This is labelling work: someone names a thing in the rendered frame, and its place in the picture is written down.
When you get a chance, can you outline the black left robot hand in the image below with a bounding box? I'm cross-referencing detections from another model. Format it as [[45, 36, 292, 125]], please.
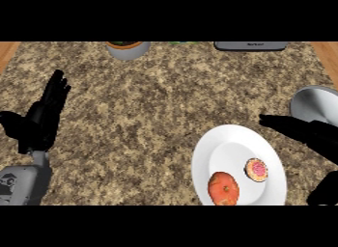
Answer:
[[0, 69, 72, 155]]

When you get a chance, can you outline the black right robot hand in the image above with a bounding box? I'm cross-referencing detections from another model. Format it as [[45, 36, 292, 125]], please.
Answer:
[[258, 114, 338, 206]]

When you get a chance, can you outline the grey metal pan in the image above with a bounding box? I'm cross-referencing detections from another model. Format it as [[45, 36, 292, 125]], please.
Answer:
[[289, 85, 338, 132]]

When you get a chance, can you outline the white oval plate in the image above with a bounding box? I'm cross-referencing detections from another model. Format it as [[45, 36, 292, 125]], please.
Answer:
[[190, 123, 287, 206]]

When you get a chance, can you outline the orange tomato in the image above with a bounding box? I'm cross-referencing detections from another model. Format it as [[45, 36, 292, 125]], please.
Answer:
[[206, 171, 240, 206]]

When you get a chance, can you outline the grey plant pot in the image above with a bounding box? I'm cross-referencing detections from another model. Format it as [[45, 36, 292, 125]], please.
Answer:
[[104, 41, 151, 62]]

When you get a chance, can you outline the dark grey appliance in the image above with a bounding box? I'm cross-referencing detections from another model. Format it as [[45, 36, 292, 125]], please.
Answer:
[[212, 41, 289, 52]]

